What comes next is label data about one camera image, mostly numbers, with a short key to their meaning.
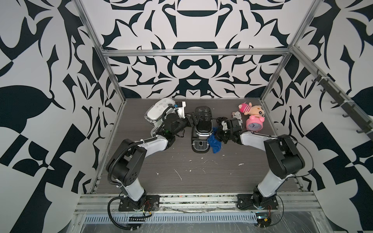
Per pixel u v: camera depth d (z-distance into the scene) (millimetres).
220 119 1049
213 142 916
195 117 769
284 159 486
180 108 759
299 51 836
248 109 1057
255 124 974
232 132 761
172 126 708
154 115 832
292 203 762
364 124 524
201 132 752
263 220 710
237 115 1067
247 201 743
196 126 769
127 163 462
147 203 723
